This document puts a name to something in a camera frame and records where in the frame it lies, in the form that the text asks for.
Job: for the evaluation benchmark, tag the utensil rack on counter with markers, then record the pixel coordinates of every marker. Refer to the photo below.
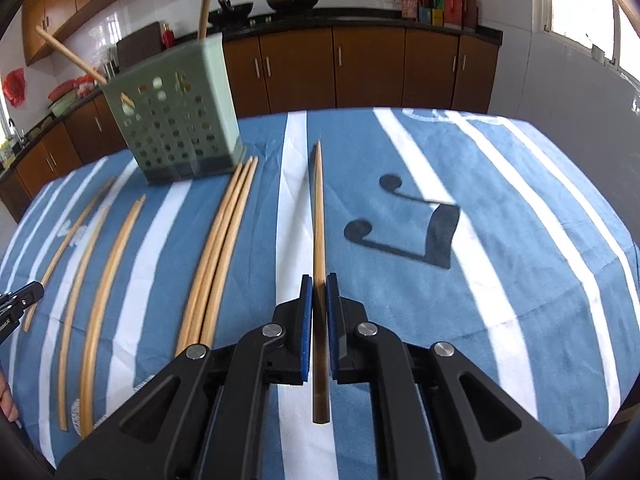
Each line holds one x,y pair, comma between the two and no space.
109,65

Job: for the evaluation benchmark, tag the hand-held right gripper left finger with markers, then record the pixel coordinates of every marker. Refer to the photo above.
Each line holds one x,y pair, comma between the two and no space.
306,330

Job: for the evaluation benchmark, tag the large kitchen window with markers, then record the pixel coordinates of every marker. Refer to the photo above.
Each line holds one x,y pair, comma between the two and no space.
590,5

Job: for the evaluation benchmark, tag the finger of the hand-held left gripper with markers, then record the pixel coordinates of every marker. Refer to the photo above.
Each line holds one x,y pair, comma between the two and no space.
25,294

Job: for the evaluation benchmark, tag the red plastic bag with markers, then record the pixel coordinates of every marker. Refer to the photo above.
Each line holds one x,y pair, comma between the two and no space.
13,87

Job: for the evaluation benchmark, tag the yellow package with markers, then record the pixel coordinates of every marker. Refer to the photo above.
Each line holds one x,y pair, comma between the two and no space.
7,152

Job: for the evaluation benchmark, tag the blue white striped tablecloth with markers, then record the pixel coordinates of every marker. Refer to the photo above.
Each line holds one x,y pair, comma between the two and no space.
500,285

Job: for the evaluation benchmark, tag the person's left hand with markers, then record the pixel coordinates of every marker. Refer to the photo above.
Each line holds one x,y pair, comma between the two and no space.
7,400

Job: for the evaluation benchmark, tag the row of condiment bottles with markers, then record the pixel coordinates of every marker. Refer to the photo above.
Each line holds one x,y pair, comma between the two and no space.
440,5

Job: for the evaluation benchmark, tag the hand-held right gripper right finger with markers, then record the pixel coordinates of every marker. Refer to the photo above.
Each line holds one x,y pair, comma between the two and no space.
332,330

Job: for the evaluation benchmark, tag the green perforated chopstick holder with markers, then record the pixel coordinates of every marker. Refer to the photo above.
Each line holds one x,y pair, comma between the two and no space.
175,125

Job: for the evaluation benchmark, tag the brown kitchen base cabinets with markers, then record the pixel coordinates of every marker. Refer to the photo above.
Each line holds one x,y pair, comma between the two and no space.
370,70

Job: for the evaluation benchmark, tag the brown countertop box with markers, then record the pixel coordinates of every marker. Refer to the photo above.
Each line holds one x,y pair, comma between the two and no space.
140,42

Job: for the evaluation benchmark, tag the stack of colourful dishes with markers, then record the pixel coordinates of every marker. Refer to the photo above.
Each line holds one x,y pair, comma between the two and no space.
70,92

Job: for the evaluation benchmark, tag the sink faucet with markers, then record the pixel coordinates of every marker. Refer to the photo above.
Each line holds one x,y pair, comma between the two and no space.
15,130

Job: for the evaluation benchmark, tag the red bottle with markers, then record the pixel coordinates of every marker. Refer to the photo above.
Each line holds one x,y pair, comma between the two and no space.
168,39

